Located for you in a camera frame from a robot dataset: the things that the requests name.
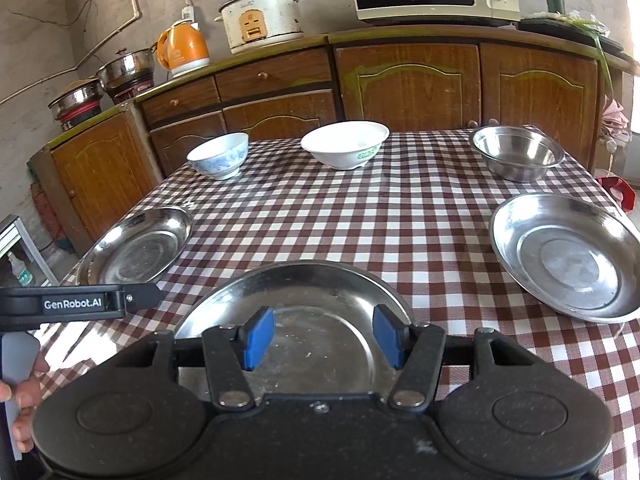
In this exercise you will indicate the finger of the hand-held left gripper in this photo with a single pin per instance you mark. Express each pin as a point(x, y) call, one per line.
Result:
point(142, 296)

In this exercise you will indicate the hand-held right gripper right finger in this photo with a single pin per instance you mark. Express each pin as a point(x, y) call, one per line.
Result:
point(387, 340)

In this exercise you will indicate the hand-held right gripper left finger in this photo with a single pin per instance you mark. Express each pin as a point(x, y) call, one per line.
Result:
point(257, 337)

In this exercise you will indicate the stainless steel plate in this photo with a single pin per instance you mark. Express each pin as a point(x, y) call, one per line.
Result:
point(565, 255)
point(310, 295)
point(135, 252)

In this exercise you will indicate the small blue patterned white bowl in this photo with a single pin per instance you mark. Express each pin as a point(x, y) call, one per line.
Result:
point(220, 157)

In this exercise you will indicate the white bowl with green print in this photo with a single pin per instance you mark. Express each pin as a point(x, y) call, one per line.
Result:
point(345, 147)

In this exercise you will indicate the stainless steel bowl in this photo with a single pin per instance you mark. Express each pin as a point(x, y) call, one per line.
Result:
point(517, 155)

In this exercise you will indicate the person's left hand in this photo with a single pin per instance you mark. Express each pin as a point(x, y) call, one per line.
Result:
point(27, 397)

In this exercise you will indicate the grey metal rack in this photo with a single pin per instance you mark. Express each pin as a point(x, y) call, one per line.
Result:
point(27, 245)

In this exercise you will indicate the dark red cloth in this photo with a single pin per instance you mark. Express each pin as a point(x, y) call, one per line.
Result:
point(47, 215)

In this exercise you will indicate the red white checkered tablecloth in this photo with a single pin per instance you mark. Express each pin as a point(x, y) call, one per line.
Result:
point(350, 220)

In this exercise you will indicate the wooden corner cabinet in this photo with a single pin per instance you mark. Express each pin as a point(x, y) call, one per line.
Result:
point(100, 170)

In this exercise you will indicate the steel pot on red base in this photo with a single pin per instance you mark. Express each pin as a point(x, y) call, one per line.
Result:
point(77, 102)

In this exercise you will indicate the steel electric pot with lid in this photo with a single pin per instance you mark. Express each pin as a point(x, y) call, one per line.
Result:
point(127, 72)

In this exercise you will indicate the wooden cabinet with drawers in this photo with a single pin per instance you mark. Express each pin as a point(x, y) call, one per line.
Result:
point(270, 80)

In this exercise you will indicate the orange electric kettle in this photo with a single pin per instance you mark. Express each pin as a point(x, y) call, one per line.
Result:
point(185, 47)

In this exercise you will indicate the wooden two-door cabinet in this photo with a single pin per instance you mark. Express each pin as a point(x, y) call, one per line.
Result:
point(410, 85)

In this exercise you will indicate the red bag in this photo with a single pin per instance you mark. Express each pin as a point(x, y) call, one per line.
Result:
point(622, 192)

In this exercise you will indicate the white power strip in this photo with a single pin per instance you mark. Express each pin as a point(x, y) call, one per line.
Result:
point(187, 13)

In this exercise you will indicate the white rice cooker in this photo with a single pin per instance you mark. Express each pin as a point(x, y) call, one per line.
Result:
point(260, 20)

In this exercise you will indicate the green onion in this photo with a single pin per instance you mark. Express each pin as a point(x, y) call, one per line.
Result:
point(597, 45)

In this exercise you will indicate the clear plastic bag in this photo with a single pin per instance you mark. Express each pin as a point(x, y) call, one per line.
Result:
point(590, 20)

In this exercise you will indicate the white wall pipe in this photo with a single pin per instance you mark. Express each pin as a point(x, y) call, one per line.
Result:
point(135, 5)

